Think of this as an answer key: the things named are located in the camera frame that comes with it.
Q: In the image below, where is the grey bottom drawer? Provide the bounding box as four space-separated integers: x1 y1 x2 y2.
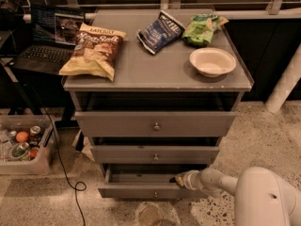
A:
99 164 205 200

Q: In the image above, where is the grey drawer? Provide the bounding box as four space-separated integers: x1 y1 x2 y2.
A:
75 111 235 137
99 164 205 200
91 145 219 164

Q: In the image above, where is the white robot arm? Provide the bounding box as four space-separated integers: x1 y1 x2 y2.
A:
171 167 301 226

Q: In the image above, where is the grey middle drawer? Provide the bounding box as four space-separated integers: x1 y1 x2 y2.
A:
91 145 219 164

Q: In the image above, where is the grey drawer cabinet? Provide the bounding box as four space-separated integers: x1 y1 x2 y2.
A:
62 8 254 186

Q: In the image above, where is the grey top drawer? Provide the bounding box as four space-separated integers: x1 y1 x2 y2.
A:
75 111 235 137

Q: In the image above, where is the white paper bowl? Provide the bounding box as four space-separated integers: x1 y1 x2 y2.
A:
189 47 236 77

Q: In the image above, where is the red can in bin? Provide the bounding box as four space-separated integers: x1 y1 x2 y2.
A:
28 147 39 160

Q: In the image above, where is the blue chips bag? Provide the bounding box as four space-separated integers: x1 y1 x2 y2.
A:
136 10 185 55

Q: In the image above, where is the green chips bag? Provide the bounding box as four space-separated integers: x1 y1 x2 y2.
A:
182 13 229 47

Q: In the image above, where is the white support pole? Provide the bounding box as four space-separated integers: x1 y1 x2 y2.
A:
265 44 301 113

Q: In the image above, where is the sea salt chips bag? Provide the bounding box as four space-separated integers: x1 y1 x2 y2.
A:
59 24 126 81

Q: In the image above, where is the soda can in bin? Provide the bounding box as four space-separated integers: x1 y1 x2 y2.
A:
29 125 41 142

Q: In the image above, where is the clear plastic storage bin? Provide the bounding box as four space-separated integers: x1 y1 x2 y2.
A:
0 115 57 174

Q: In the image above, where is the orange fruit in bin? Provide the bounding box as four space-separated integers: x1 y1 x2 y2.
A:
16 131 29 142

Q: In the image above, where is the green can in bin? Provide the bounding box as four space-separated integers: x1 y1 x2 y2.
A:
9 142 29 160

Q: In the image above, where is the black laptop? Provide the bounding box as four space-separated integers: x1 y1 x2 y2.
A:
13 4 86 75

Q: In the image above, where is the black power cable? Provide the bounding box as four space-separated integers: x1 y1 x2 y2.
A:
29 85 87 226

